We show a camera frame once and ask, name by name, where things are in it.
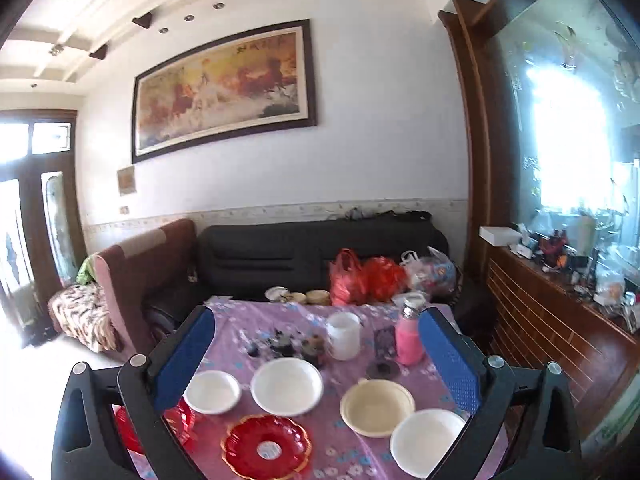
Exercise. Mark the patterned small bowl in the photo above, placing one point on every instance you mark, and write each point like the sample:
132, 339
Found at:
276, 294

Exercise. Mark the clear plastic bag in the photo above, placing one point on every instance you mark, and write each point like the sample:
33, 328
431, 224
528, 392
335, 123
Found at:
432, 272

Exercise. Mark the small dark teacup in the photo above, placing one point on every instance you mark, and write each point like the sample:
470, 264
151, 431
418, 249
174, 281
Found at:
253, 349

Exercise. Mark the dark teapot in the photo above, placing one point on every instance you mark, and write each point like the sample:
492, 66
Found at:
281, 343

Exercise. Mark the white box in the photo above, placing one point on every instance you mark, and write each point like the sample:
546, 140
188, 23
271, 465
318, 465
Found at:
500, 235

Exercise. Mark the maroon armchair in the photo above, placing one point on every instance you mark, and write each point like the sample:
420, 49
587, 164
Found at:
135, 270

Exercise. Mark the green cloth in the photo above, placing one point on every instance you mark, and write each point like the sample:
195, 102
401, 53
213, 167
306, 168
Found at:
86, 270

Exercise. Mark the small framed wall plaque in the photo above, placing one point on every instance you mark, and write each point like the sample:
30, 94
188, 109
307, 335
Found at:
126, 180

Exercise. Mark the wooden glass door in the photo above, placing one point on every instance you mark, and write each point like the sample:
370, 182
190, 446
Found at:
35, 210

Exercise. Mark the cream small bowl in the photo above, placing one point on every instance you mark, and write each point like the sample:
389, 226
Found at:
297, 298
317, 297

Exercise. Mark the white plastic cup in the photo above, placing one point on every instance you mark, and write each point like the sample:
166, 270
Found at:
344, 337

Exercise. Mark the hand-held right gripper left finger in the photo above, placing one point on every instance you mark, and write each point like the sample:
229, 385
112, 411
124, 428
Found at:
185, 355

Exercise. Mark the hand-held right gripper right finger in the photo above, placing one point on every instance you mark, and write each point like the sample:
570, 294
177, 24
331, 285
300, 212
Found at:
450, 355

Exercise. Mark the black napkin holder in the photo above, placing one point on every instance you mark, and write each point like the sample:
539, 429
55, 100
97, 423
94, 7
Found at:
385, 342

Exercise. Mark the red flower-shaped plate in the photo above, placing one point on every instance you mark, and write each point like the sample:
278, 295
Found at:
180, 420
240, 440

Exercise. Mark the framed horse painting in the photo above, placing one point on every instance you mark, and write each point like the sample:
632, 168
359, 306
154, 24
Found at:
220, 90

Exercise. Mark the bagged bread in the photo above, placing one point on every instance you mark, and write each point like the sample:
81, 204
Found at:
610, 287

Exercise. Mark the red and black toy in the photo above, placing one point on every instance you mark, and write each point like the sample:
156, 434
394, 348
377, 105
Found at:
552, 247

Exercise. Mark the white paper roll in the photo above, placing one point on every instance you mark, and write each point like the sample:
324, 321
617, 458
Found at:
588, 232

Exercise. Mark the black bag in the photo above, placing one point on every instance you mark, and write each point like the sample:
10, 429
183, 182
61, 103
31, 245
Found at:
472, 315

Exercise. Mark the wood-framed glass partition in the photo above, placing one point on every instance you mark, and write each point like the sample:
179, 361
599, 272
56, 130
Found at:
515, 110

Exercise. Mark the cream plastic bowl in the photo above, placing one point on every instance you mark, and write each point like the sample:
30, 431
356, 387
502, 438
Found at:
375, 405

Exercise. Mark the large white foam bowl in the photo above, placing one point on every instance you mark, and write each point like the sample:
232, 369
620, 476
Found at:
286, 386
425, 442

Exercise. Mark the small white foam bowl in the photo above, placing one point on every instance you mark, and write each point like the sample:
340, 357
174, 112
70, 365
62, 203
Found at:
212, 391

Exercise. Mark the black sofa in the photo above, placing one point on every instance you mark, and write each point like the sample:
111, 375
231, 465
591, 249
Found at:
260, 255

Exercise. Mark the brown wooden cabinet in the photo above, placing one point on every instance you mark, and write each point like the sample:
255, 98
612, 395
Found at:
540, 320

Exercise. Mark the printed blanket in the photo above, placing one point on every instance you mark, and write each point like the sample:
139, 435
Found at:
80, 315

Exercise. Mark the pink knit-sleeved bottle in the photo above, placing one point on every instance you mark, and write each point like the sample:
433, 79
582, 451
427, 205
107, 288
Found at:
409, 345

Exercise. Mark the brown tea jar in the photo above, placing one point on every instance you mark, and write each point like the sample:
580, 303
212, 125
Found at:
313, 349

